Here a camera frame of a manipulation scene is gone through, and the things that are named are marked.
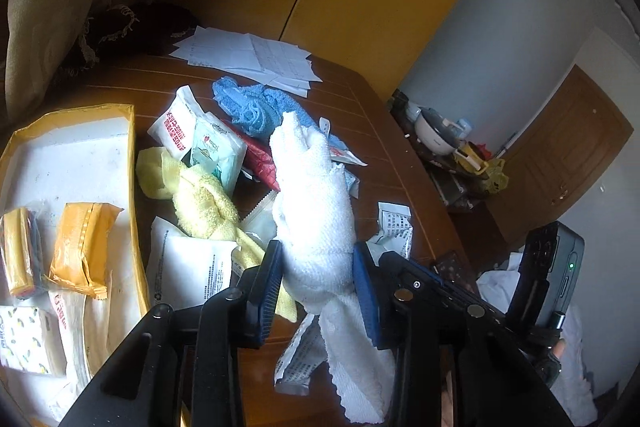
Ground yellow tissue pack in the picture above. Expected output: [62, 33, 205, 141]
[0, 207, 47, 299]

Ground person's right hand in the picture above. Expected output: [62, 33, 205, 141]
[537, 338, 569, 390]

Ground yellow cardboard box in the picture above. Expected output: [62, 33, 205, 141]
[0, 104, 152, 424]

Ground white teal wipes pack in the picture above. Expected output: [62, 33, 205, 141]
[187, 112, 249, 196]

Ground lemon print tissue pack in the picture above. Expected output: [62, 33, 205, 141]
[0, 306, 69, 379]

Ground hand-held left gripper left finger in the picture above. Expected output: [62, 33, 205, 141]
[60, 239, 287, 427]

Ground dark side cabinet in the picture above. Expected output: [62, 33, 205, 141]
[389, 91, 507, 214]

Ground white paper sheets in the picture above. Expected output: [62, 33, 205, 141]
[169, 26, 324, 98]

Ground blue towel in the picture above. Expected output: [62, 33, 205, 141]
[212, 77, 332, 142]

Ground beige curtain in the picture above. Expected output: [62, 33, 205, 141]
[0, 0, 168, 130]

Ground red foil packet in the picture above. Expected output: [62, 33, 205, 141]
[225, 122, 282, 191]

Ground white garment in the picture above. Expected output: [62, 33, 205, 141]
[475, 267, 602, 425]

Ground flat white text packet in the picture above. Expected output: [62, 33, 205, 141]
[145, 217, 242, 311]

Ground white red text packet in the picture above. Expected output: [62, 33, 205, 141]
[49, 289, 97, 384]

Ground white towel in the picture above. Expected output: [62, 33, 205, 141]
[270, 111, 397, 425]

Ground yellow plastic bag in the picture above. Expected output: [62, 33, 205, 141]
[454, 142, 510, 195]

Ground small clear sachet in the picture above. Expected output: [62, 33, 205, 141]
[239, 192, 281, 249]

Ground dark patterned box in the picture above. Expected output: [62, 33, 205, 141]
[431, 249, 477, 290]

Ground crumpled white printed packet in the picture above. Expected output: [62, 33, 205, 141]
[366, 202, 414, 259]

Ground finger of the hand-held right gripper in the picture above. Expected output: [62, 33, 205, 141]
[378, 251, 446, 294]

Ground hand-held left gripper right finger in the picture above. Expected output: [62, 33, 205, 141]
[351, 241, 573, 427]

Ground orange packet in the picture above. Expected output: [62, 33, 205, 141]
[46, 202, 124, 299]

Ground yellow towel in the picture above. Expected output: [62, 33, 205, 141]
[136, 147, 299, 323]

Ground long white printed packet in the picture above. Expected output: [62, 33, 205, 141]
[273, 314, 328, 396]

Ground dark fringed cloth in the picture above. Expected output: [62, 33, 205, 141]
[59, 2, 202, 75]

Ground brown wooden door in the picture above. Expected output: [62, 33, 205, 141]
[486, 64, 634, 249]

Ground white wipes pack red print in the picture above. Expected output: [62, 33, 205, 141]
[147, 85, 217, 164]

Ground white rice cooker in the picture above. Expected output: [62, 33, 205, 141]
[414, 107, 464, 154]

